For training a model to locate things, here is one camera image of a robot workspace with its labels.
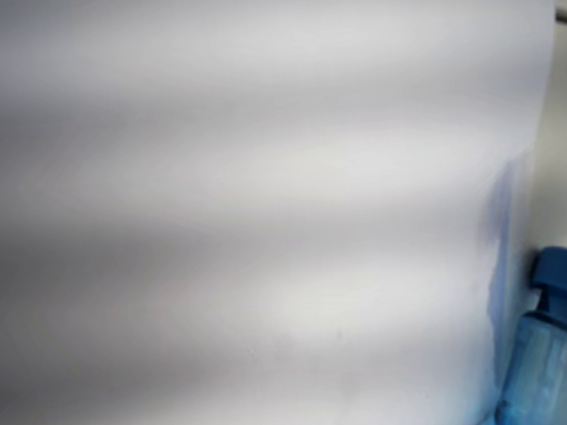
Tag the blue plastic bottle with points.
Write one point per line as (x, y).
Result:
(563, 356)

